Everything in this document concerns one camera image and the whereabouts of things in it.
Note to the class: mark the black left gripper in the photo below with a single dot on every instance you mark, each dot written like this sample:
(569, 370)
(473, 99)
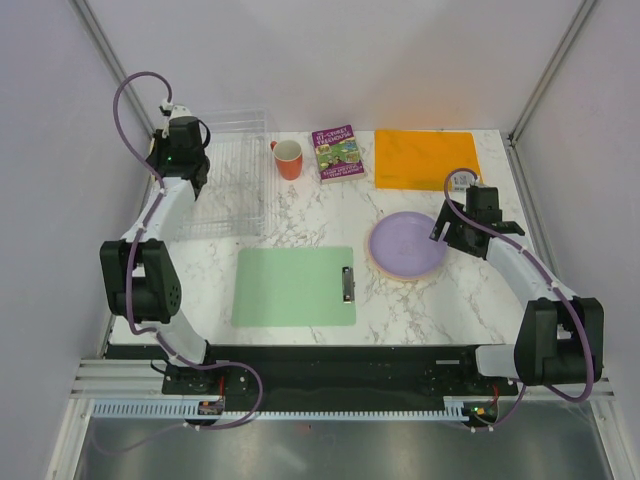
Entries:
(160, 141)

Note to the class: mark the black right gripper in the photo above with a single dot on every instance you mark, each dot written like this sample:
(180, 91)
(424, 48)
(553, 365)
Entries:
(447, 214)

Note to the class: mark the purple plate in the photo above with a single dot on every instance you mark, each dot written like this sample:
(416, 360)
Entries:
(404, 225)

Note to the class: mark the pink plate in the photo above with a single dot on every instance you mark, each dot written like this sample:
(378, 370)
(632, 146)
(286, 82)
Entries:
(406, 260)

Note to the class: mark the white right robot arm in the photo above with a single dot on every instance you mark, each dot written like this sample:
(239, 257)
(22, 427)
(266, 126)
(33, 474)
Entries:
(561, 335)

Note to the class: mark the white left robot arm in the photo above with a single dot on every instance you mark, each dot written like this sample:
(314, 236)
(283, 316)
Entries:
(140, 279)

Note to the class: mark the small white label card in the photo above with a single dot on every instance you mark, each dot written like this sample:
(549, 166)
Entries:
(461, 180)

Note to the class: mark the orange mat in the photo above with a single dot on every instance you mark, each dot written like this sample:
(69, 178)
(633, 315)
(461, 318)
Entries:
(421, 160)

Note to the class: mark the orange mug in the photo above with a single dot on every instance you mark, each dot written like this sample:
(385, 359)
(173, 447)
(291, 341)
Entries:
(288, 158)

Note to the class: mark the purple paperback book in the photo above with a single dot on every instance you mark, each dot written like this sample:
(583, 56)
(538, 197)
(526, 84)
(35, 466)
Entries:
(337, 155)

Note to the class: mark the green clipboard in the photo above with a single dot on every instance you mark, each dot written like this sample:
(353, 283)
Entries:
(294, 287)

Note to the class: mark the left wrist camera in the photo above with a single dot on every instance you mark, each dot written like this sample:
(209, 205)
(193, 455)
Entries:
(173, 111)

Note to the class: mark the white wire dish rack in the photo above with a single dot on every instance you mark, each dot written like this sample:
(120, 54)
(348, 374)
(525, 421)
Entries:
(233, 201)

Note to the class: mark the left aluminium frame post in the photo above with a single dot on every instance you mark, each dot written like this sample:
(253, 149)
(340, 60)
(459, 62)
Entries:
(91, 24)

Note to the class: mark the aluminium frame post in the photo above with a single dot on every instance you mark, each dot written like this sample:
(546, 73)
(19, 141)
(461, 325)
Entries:
(560, 54)
(91, 24)

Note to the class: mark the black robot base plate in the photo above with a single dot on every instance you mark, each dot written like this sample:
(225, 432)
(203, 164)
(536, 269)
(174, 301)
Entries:
(288, 378)

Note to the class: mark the right aluminium frame post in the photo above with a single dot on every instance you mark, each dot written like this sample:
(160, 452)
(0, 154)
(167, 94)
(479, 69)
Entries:
(560, 54)

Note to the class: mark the white slotted cable duct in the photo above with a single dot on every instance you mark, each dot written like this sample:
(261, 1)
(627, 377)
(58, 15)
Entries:
(195, 410)

